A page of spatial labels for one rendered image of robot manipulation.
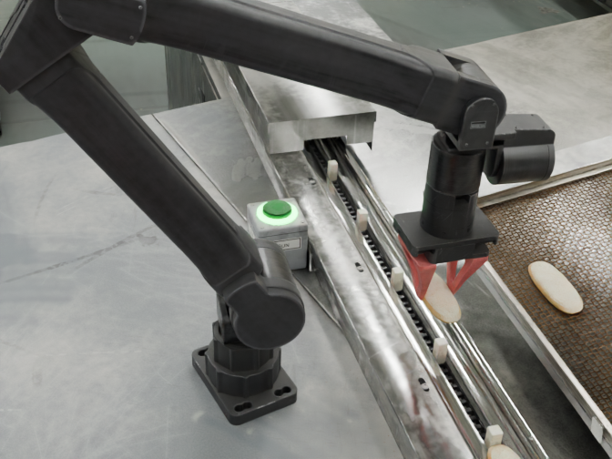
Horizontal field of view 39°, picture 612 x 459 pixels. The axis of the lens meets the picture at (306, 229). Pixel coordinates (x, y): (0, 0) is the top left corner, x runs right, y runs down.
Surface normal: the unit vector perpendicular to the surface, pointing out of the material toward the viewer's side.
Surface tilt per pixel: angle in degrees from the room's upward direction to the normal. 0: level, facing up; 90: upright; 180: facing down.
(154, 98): 0
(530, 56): 0
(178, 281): 0
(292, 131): 90
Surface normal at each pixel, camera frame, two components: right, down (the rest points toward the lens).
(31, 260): 0.03, -0.82
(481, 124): 0.22, 0.57
